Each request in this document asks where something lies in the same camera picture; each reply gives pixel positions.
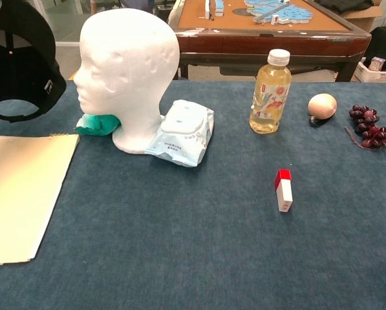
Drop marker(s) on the blue table cloth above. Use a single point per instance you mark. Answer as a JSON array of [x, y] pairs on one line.
[[179, 242]]

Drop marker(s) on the wooden mahjong table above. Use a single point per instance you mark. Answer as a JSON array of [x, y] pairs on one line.
[[276, 42]]

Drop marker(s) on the beige egg-shaped ball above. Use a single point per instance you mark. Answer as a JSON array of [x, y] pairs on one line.
[[322, 105]]

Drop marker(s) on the blue mahjong tile cluster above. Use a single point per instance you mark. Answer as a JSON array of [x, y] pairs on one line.
[[283, 11]]

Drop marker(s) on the black bag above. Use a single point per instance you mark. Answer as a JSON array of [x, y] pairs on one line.
[[385, 42]]

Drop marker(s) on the black cloth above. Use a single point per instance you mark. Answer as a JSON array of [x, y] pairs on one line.
[[341, 4]]

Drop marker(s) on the green crumpled bag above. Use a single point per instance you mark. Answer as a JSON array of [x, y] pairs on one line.
[[99, 124]]

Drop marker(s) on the red and white small box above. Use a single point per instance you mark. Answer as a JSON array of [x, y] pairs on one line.
[[284, 197]]

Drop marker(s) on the glass partition panel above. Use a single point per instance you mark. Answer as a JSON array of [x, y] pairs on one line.
[[66, 19]]

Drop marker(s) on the small drink carton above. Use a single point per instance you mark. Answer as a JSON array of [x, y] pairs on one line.
[[377, 64]]

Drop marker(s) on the yellow tea drink bottle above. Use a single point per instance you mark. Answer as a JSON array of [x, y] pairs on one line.
[[270, 97]]

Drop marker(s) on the blue short tile row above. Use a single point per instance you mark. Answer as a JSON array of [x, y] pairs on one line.
[[219, 8]]

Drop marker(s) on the light blue wet wipes pack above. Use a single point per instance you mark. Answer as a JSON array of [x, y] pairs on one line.
[[183, 135]]

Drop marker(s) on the pale yellow notepad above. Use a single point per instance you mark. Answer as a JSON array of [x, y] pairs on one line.
[[18, 193]]

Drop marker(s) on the white foam mannequin head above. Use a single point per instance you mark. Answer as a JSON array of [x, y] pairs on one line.
[[124, 71]]

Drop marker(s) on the white plastic crate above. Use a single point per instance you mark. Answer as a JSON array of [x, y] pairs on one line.
[[373, 77]]

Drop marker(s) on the dark purple grape bunch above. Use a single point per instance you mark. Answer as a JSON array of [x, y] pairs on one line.
[[370, 132]]

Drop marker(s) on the cardboard box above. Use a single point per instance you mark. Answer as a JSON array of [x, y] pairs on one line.
[[364, 19]]

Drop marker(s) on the white upright tile stack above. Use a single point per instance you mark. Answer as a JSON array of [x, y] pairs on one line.
[[207, 9]]

